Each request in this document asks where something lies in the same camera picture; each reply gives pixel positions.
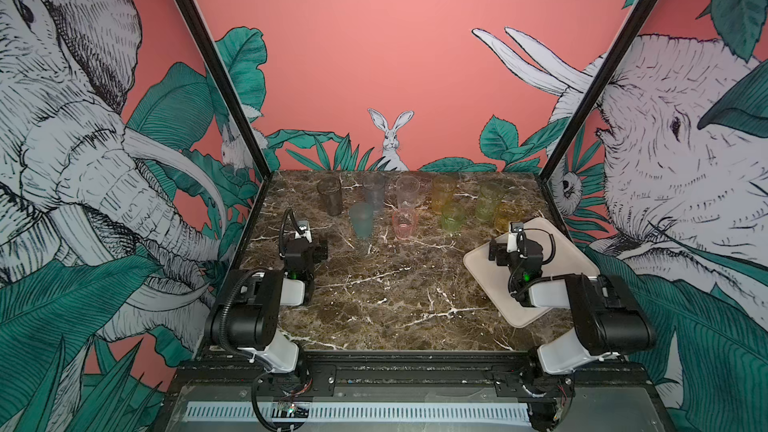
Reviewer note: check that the blue plastic cup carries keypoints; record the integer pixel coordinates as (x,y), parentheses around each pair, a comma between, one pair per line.
(374,184)

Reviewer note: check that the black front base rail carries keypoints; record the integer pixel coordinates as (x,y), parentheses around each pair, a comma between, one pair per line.
(322,373)

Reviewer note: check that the white vented strip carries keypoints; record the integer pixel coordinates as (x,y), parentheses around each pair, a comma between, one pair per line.
(376,412)

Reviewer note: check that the beige plastic tray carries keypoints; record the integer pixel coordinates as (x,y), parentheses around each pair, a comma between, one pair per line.
(493,279)

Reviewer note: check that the short green plastic cup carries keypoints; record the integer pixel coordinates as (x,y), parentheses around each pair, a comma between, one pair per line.
(452,217)

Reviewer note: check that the yellow plastic cup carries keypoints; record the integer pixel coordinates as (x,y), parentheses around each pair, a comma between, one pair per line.
(507,213)

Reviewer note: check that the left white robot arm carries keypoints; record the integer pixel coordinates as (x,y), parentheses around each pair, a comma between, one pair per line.
(244,319)

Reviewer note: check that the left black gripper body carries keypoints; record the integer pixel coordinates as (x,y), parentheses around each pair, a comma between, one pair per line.
(318,246)

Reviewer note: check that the dark grey plastic cup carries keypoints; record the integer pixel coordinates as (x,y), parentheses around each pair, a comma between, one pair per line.
(330,191)

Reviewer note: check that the pink plastic cup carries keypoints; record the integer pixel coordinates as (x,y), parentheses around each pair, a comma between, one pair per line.
(404,222)

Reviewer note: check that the left black frame post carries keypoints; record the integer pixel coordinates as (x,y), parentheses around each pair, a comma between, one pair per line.
(213,62)

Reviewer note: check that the orange plastic cup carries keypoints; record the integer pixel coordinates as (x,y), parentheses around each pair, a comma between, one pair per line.
(442,191)

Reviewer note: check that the teal frosted plastic cup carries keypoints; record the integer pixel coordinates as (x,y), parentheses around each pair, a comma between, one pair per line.
(361,215)

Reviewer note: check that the tall green plastic cup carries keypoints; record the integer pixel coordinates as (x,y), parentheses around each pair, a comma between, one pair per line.
(490,195)

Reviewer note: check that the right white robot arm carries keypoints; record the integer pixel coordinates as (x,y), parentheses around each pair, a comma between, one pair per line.
(607,319)

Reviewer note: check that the right black frame post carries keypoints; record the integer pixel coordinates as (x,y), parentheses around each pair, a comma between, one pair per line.
(634,22)

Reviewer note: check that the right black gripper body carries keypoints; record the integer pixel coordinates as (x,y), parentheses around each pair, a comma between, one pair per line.
(498,252)

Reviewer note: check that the black frame post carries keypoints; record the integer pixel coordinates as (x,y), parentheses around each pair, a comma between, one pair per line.
(634,22)
(213,62)

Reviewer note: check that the clear plastic cup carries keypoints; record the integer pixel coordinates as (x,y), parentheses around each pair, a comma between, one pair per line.
(408,192)

